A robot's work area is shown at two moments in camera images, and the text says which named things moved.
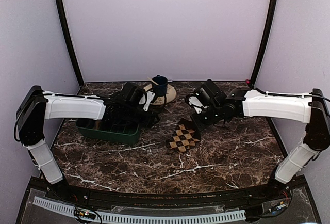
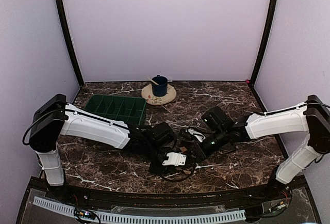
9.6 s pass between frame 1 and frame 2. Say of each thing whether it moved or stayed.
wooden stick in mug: stayed
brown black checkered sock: moved
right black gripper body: moved
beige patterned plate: stayed
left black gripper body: moved
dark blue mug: stayed
